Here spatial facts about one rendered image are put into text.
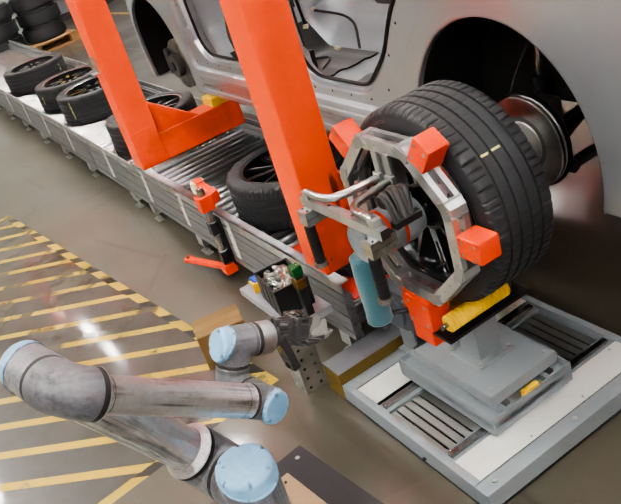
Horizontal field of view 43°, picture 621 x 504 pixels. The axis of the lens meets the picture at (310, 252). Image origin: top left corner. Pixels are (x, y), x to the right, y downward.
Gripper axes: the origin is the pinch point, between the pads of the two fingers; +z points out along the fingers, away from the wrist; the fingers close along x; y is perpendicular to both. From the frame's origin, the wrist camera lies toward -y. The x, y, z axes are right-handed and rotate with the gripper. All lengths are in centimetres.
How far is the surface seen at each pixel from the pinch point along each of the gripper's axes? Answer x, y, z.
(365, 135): 11, 55, 16
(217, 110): 238, 41, 95
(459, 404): -2, -34, 58
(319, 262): 21.3, 14.4, 11.2
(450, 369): 5, -24, 59
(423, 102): -2, 66, 26
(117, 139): 355, 9, 83
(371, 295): 13.3, 4.1, 27.1
